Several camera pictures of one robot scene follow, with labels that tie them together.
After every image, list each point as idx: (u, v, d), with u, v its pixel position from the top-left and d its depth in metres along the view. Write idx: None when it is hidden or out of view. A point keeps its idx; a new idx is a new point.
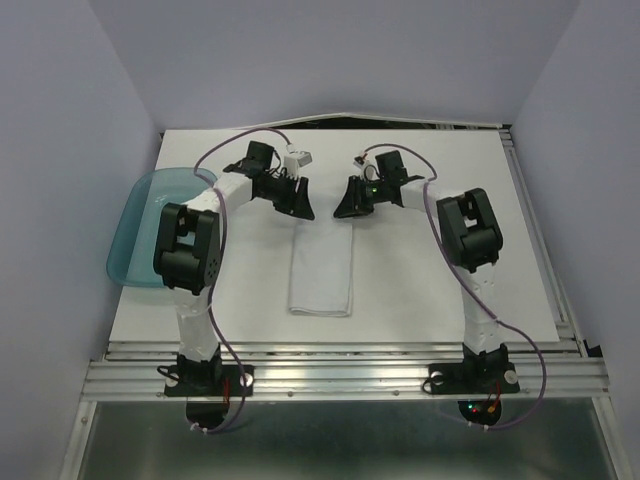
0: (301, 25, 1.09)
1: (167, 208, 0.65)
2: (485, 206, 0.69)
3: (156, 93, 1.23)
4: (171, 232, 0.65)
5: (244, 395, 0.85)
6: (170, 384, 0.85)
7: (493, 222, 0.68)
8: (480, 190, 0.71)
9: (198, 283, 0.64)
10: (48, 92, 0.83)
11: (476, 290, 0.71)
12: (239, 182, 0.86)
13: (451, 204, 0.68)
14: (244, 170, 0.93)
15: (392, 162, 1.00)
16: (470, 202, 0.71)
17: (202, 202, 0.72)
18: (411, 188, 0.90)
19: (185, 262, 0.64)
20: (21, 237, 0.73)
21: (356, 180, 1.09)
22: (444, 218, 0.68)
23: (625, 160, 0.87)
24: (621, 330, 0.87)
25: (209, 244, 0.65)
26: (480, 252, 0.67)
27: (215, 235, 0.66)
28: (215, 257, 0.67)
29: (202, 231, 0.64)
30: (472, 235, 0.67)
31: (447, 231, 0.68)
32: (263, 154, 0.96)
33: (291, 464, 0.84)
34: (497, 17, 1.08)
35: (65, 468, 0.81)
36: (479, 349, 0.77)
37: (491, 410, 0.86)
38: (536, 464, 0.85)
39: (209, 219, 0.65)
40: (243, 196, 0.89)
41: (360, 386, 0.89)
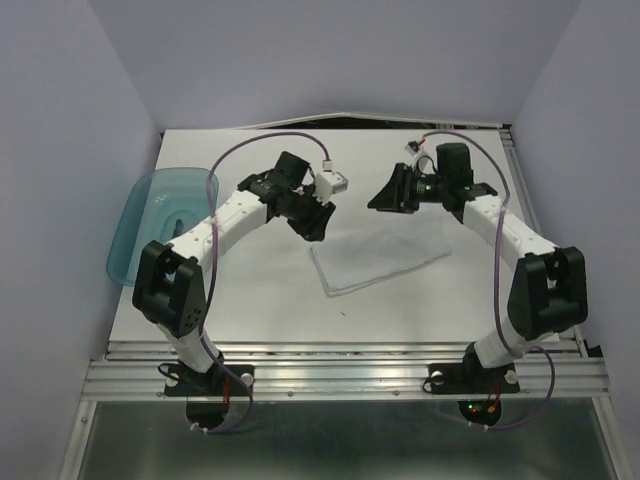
0: (302, 25, 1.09)
1: (150, 247, 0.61)
2: (575, 275, 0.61)
3: (156, 93, 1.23)
4: (149, 274, 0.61)
5: (249, 396, 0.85)
6: (170, 384, 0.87)
7: (578, 294, 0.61)
8: (575, 251, 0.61)
9: (175, 332, 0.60)
10: (49, 92, 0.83)
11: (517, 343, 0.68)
12: (249, 210, 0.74)
13: (540, 268, 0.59)
14: (266, 185, 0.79)
15: (458, 160, 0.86)
16: (557, 260, 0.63)
17: (192, 242, 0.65)
18: (478, 207, 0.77)
19: (161, 309, 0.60)
20: (21, 237, 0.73)
21: (407, 168, 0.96)
22: (525, 281, 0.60)
23: (626, 159, 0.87)
24: (621, 330, 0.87)
25: (186, 294, 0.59)
26: (553, 324, 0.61)
27: (196, 284, 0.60)
28: (198, 304, 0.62)
29: (178, 281, 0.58)
30: (551, 306, 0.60)
31: (522, 296, 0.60)
32: (292, 172, 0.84)
33: (291, 464, 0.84)
34: (497, 16, 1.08)
35: (65, 468, 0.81)
36: (487, 364, 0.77)
37: (491, 410, 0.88)
38: (537, 464, 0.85)
39: (188, 269, 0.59)
40: (255, 222, 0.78)
41: (360, 386, 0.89)
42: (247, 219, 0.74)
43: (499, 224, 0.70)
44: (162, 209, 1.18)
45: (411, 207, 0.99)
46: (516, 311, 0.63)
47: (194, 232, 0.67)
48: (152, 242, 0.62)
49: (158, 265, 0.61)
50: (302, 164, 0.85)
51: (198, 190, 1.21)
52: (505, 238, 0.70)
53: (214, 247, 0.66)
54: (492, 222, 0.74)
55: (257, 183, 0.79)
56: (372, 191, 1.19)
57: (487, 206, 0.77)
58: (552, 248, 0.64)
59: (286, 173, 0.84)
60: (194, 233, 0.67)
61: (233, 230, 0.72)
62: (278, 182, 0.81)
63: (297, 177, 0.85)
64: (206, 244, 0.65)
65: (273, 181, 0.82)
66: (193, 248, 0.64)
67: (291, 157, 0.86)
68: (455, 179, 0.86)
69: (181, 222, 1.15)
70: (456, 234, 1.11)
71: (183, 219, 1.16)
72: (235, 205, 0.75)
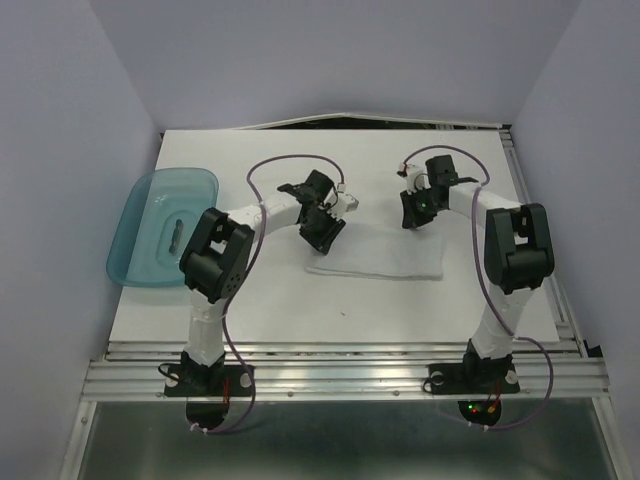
0: (302, 25, 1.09)
1: (208, 213, 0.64)
2: (542, 226, 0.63)
3: (156, 93, 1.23)
4: (203, 237, 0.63)
5: (252, 395, 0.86)
6: (170, 384, 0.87)
7: (546, 244, 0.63)
8: (537, 206, 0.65)
9: (214, 294, 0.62)
10: (48, 92, 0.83)
11: (502, 309, 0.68)
12: (289, 202, 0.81)
13: (504, 217, 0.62)
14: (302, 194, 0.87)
15: (441, 164, 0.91)
16: (524, 217, 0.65)
17: (247, 215, 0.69)
18: (461, 189, 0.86)
19: (206, 270, 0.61)
20: (21, 238, 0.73)
21: (409, 195, 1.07)
22: (492, 230, 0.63)
23: (626, 160, 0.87)
24: (621, 330, 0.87)
25: (236, 256, 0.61)
26: (524, 275, 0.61)
27: (245, 251, 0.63)
28: (240, 273, 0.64)
29: (231, 244, 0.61)
30: (521, 254, 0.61)
31: (492, 245, 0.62)
32: (321, 185, 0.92)
33: (291, 464, 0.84)
34: (497, 17, 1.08)
35: (65, 468, 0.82)
36: (484, 353, 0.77)
37: (491, 410, 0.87)
38: (537, 465, 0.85)
39: (245, 234, 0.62)
40: (290, 218, 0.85)
41: (360, 386, 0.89)
42: (286, 212, 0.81)
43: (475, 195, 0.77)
44: (162, 209, 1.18)
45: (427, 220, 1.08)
46: (488, 266, 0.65)
47: (246, 208, 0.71)
48: (210, 209, 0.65)
49: (212, 230, 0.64)
50: (328, 184, 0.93)
51: (198, 189, 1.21)
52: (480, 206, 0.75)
53: (262, 222, 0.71)
54: (469, 196, 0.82)
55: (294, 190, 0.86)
56: (372, 191, 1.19)
57: (468, 187, 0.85)
58: (519, 207, 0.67)
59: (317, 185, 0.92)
60: (247, 209, 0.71)
61: (274, 219, 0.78)
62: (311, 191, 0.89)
63: (324, 193, 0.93)
64: (256, 219, 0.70)
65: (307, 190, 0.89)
66: (244, 219, 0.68)
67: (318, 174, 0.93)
68: (441, 180, 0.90)
69: (181, 223, 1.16)
70: (455, 234, 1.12)
71: (183, 219, 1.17)
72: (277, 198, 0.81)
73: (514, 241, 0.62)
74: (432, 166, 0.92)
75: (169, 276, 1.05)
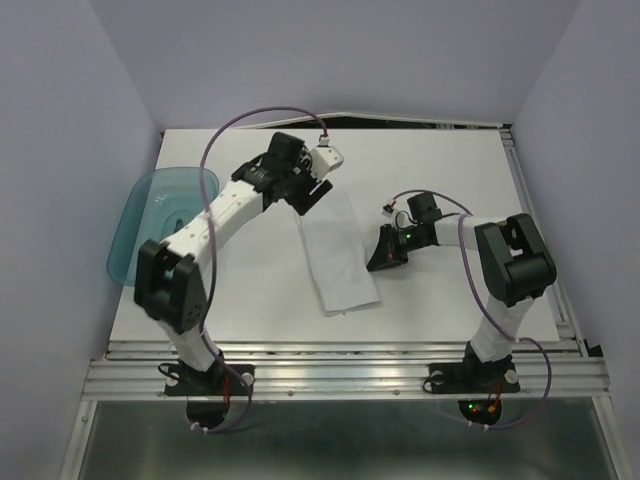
0: (302, 24, 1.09)
1: (145, 248, 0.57)
2: (530, 233, 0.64)
3: (156, 93, 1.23)
4: (147, 275, 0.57)
5: (246, 395, 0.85)
6: (170, 383, 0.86)
7: (543, 250, 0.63)
8: (524, 215, 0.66)
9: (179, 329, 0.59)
10: (48, 93, 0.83)
11: (504, 318, 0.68)
12: (245, 200, 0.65)
13: (490, 229, 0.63)
14: (262, 173, 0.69)
15: (425, 200, 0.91)
16: (514, 229, 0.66)
17: (186, 241, 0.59)
18: (445, 221, 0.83)
19: (164, 308, 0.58)
20: (21, 238, 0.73)
21: (388, 230, 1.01)
22: (486, 244, 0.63)
23: (627, 160, 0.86)
24: (621, 330, 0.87)
25: (184, 297, 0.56)
26: (528, 284, 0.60)
27: (195, 283, 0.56)
28: (202, 298, 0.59)
29: (175, 283, 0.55)
30: (519, 263, 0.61)
31: (489, 258, 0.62)
32: (286, 151, 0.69)
33: (292, 465, 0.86)
34: (498, 15, 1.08)
35: (65, 468, 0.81)
36: (485, 357, 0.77)
37: (491, 410, 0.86)
38: (534, 464, 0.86)
39: (185, 269, 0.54)
40: (251, 216, 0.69)
41: (360, 386, 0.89)
42: (241, 211, 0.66)
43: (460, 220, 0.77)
44: (163, 208, 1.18)
45: (401, 258, 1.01)
46: (491, 282, 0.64)
47: (188, 228, 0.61)
48: (147, 241, 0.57)
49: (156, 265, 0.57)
50: (294, 147, 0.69)
51: (198, 189, 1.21)
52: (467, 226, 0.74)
53: (209, 242, 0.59)
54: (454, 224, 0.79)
55: (250, 171, 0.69)
56: (372, 190, 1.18)
57: (453, 218, 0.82)
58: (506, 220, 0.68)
59: (280, 152, 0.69)
60: (186, 231, 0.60)
61: (230, 224, 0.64)
62: (275, 168, 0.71)
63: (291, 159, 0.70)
64: (202, 241, 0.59)
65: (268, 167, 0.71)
66: (182, 246, 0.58)
67: (284, 136, 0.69)
68: (425, 217, 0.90)
69: (181, 222, 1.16)
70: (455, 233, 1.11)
71: (183, 219, 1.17)
72: (229, 196, 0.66)
73: (509, 251, 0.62)
74: (414, 203, 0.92)
75: None
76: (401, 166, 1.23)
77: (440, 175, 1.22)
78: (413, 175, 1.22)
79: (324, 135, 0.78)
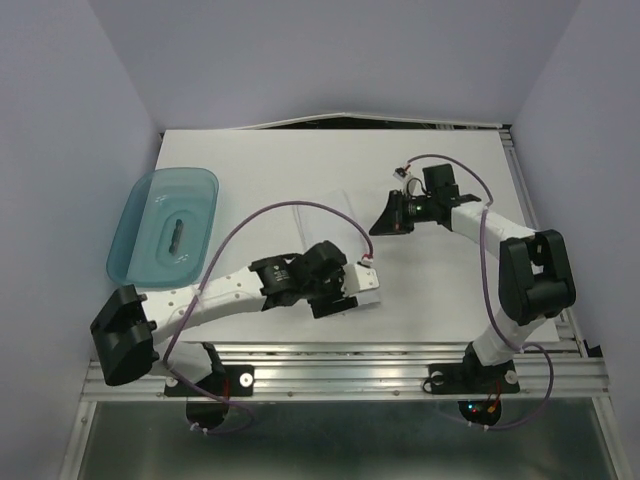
0: (301, 25, 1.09)
1: (120, 292, 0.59)
2: (558, 254, 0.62)
3: (156, 93, 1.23)
4: (108, 315, 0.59)
5: (243, 395, 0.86)
6: (170, 383, 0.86)
7: (566, 274, 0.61)
8: (554, 233, 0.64)
9: (107, 382, 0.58)
10: (48, 94, 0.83)
11: (513, 333, 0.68)
12: (245, 295, 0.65)
13: (518, 248, 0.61)
14: (281, 274, 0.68)
15: (442, 176, 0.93)
16: (541, 245, 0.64)
17: (165, 308, 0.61)
18: (463, 211, 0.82)
19: (104, 352, 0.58)
20: (20, 238, 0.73)
21: (398, 194, 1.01)
22: (509, 261, 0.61)
23: (627, 160, 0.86)
24: (621, 330, 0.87)
25: (122, 357, 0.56)
26: (544, 308, 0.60)
27: (140, 355, 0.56)
28: (143, 366, 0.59)
29: (125, 339, 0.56)
30: (539, 287, 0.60)
31: (509, 278, 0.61)
32: (317, 267, 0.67)
33: (291, 465, 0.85)
34: (497, 16, 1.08)
35: (65, 469, 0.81)
36: (486, 362, 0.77)
37: (491, 410, 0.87)
38: (536, 464, 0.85)
39: (137, 339, 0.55)
40: (251, 307, 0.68)
41: (360, 386, 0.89)
42: (234, 302, 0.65)
43: (483, 218, 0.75)
44: (162, 209, 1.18)
45: (406, 228, 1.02)
46: (505, 296, 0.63)
47: (174, 292, 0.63)
48: (126, 286, 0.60)
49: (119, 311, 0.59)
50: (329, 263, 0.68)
51: (198, 189, 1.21)
52: (490, 229, 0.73)
53: (181, 319, 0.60)
54: (476, 219, 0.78)
55: (272, 268, 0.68)
56: (372, 191, 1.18)
57: (472, 208, 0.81)
58: (533, 234, 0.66)
59: (313, 263, 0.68)
60: (171, 295, 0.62)
61: (215, 310, 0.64)
62: (297, 273, 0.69)
63: (321, 273, 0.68)
64: (175, 314, 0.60)
65: (292, 270, 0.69)
66: (158, 312, 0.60)
67: (323, 249, 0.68)
68: (440, 193, 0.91)
69: (181, 222, 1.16)
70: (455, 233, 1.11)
71: (183, 219, 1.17)
72: (234, 282, 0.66)
73: (532, 273, 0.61)
74: (431, 177, 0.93)
75: (169, 276, 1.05)
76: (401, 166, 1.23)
77: None
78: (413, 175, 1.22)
79: (370, 257, 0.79)
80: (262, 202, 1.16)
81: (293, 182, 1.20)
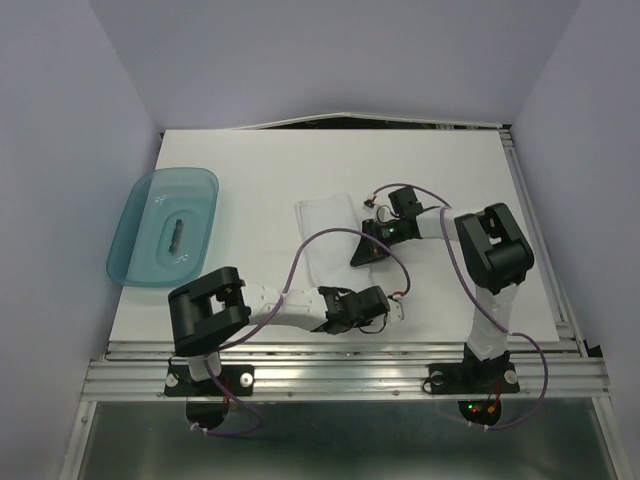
0: (301, 25, 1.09)
1: (224, 271, 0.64)
2: (509, 223, 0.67)
3: (156, 93, 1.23)
4: (205, 287, 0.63)
5: (242, 395, 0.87)
6: (170, 384, 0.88)
7: (519, 236, 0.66)
8: (500, 204, 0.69)
9: (178, 345, 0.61)
10: (48, 95, 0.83)
11: (494, 309, 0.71)
12: (314, 311, 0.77)
13: (471, 222, 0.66)
14: (339, 305, 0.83)
15: (406, 196, 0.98)
16: (492, 217, 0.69)
17: (259, 299, 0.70)
18: (425, 216, 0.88)
19: (187, 320, 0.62)
20: (20, 238, 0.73)
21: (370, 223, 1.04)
22: (466, 235, 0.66)
23: (626, 161, 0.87)
24: (621, 331, 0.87)
25: (209, 332, 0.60)
26: (508, 270, 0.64)
27: (224, 335, 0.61)
28: (214, 346, 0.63)
29: (219, 317, 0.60)
30: (500, 252, 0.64)
31: (470, 250, 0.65)
32: (368, 307, 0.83)
33: (291, 464, 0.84)
34: (497, 17, 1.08)
35: (65, 468, 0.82)
36: (483, 356, 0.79)
37: (491, 410, 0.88)
38: (536, 464, 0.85)
39: (233, 319, 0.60)
40: (309, 324, 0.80)
41: (360, 386, 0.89)
42: (305, 315, 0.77)
43: (440, 215, 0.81)
44: (162, 209, 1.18)
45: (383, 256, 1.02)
46: (472, 271, 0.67)
47: (264, 289, 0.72)
48: (230, 267, 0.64)
49: (218, 288, 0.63)
50: (378, 307, 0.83)
51: (198, 189, 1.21)
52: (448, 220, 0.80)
53: (268, 313, 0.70)
54: (435, 217, 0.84)
55: (333, 298, 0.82)
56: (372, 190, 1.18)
57: (431, 212, 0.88)
58: (484, 209, 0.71)
59: (364, 303, 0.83)
60: (263, 290, 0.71)
61: (291, 316, 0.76)
62: (349, 306, 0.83)
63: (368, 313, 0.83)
64: (266, 307, 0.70)
65: (344, 302, 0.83)
66: (253, 302, 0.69)
67: (377, 294, 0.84)
68: (408, 210, 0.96)
69: (181, 222, 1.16)
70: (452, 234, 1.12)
71: (183, 219, 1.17)
72: (306, 297, 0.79)
73: (489, 241, 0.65)
74: (396, 199, 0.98)
75: (169, 276, 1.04)
76: (401, 166, 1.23)
77: (440, 175, 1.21)
78: (413, 175, 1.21)
79: (400, 293, 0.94)
80: (263, 202, 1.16)
81: (294, 182, 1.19)
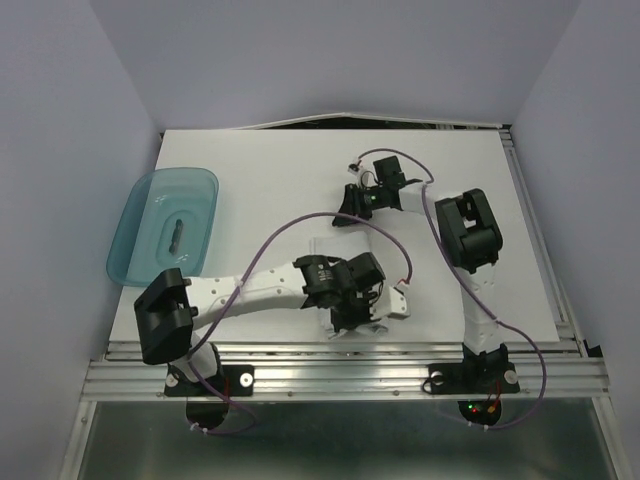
0: (301, 25, 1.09)
1: (166, 274, 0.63)
2: (483, 206, 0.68)
3: (156, 94, 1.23)
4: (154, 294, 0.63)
5: (243, 395, 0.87)
6: (170, 384, 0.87)
7: (492, 221, 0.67)
8: (478, 190, 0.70)
9: (143, 357, 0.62)
10: (48, 95, 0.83)
11: (475, 291, 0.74)
12: (285, 291, 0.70)
13: (450, 206, 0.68)
14: (324, 275, 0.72)
15: (391, 166, 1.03)
16: (468, 202, 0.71)
17: (208, 296, 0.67)
18: (407, 190, 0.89)
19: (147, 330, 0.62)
20: (21, 238, 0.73)
21: (353, 189, 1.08)
22: (443, 219, 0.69)
23: (626, 160, 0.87)
24: (621, 331, 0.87)
25: (164, 338, 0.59)
26: (481, 252, 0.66)
27: (181, 337, 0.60)
28: (180, 350, 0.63)
29: (168, 323, 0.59)
30: (473, 235, 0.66)
31: (446, 233, 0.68)
32: (361, 274, 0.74)
33: (291, 465, 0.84)
34: (497, 17, 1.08)
35: (65, 468, 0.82)
36: (479, 349, 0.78)
37: (491, 410, 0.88)
38: (536, 465, 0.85)
39: (179, 322, 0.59)
40: (288, 303, 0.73)
41: (360, 386, 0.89)
42: (276, 297, 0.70)
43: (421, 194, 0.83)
44: (162, 209, 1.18)
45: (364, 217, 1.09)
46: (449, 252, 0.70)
47: (218, 282, 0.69)
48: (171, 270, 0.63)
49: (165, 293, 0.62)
50: (373, 273, 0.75)
51: (198, 189, 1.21)
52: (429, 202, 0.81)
53: (221, 309, 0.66)
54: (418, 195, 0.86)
55: (317, 269, 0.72)
56: None
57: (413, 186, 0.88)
58: (463, 194, 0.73)
59: (356, 271, 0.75)
60: (215, 284, 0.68)
61: (259, 300, 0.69)
62: (339, 276, 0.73)
63: (361, 280, 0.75)
64: (217, 302, 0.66)
65: (335, 272, 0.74)
66: (201, 300, 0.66)
67: (371, 261, 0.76)
68: (391, 180, 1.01)
69: (181, 222, 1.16)
70: None
71: (183, 219, 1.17)
72: (277, 276, 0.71)
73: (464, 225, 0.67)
74: (381, 169, 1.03)
75: None
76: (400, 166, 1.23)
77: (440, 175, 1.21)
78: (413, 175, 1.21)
79: (405, 283, 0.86)
80: (262, 202, 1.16)
81: (293, 182, 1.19)
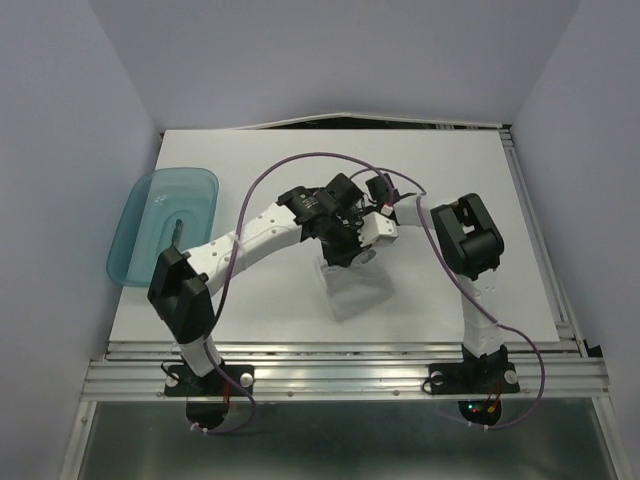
0: (301, 25, 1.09)
1: (165, 254, 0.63)
2: (480, 212, 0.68)
3: (156, 94, 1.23)
4: (162, 278, 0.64)
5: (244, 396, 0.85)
6: (170, 384, 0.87)
7: (490, 225, 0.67)
8: (473, 195, 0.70)
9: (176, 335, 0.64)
10: (48, 96, 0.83)
11: (476, 296, 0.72)
12: (280, 230, 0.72)
13: (446, 212, 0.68)
14: (309, 202, 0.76)
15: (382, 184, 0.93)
16: (465, 208, 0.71)
17: (210, 258, 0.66)
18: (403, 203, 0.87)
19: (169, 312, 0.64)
20: (22, 239, 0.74)
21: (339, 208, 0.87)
22: (441, 226, 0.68)
23: (625, 161, 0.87)
24: (621, 331, 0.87)
25: (188, 309, 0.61)
26: (482, 257, 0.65)
27: (203, 303, 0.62)
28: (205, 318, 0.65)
29: (186, 295, 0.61)
30: (473, 240, 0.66)
31: (446, 240, 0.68)
32: (342, 194, 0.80)
33: (290, 464, 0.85)
34: (497, 17, 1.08)
35: (65, 468, 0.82)
36: (480, 351, 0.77)
37: (491, 410, 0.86)
38: (536, 464, 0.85)
39: (196, 289, 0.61)
40: (286, 241, 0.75)
41: (360, 386, 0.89)
42: (275, 237, 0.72)
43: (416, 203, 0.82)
44: (162, 209, 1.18)
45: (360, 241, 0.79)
46: (450, 259, 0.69)
47: (215, 244, 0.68)
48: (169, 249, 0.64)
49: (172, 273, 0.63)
50: (354, 191, 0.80)
51: (198, 189, 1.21)
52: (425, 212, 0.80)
53: (229, 265, 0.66)
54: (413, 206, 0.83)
55: (300, 199, 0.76)
56: None
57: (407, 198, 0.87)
58: (458, 200, 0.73)
59: (337, 194, 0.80)
60: (214, 246, 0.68)
61: (259, 247, 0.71)
62: (323, 200, 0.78)
63: (346, 201, 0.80)
64: (223, 261, 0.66)
65: (318, 198, 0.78)
66: (205, 264, 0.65)
67: (346, 179, 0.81)
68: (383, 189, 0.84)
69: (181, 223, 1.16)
70: None
71: (183, 219, 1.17)
72: (267, 219, 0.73)
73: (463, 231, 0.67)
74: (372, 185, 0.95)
75: None
76: (400, 166, 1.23)
77: (440, 175, 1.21)
78: (412, 175, 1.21)
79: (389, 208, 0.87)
80: (262, 202, 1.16)
81: (293, 182, 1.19)
